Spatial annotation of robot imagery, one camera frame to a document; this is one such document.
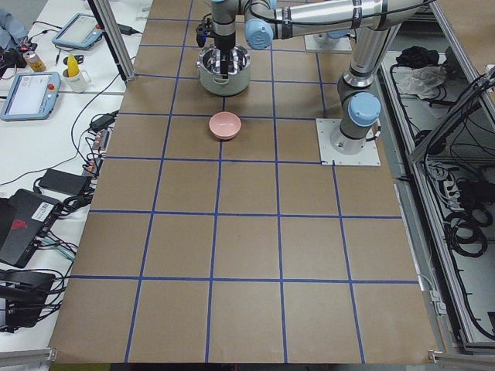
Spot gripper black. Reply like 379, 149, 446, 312
215, 33, 236, 77

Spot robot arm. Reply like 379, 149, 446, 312
313, 29, 353, 43
204, 1, 426, 155

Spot pale green steel pot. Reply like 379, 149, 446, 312
196, 44, 251, 97

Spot pink bowl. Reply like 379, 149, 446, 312
209, 111, 241, 140

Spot black power adapter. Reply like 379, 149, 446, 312
89, 111, 118, 132

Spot far teach pendant tablet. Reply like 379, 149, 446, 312
52, 13, 103, 50

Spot teach pendant tablet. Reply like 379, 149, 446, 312
52, 13, 103, 50
1, 72, 61, 121

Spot white mug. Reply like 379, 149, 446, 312
63, 69, 92, 93

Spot yellow banana in mug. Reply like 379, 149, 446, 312
67, 54, 80, 77

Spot black cloth bundle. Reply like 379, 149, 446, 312
396, 46, 439, 69

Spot orange drink can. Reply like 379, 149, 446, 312
23, 51, 46, 72

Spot white crumpled cloth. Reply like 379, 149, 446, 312
398, 66, 447, 99

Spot near teach pendant tablet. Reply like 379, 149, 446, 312
1, 72, 61, 121

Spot black power brick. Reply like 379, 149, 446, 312
39, 168, 91, 196

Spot black computer box red logo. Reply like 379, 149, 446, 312
1, 189, 63, 268

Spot black device box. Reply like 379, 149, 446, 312
1, 270, 55, 333

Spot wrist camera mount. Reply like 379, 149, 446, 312
196, 22, 211, 48

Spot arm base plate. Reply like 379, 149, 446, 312
316, 118, 381, 167
304, 34, 352, 54

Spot aluminium frame post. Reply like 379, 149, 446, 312
88, 0, 135, 83

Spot black coiled cables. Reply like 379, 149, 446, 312
442, 208, 490, 258

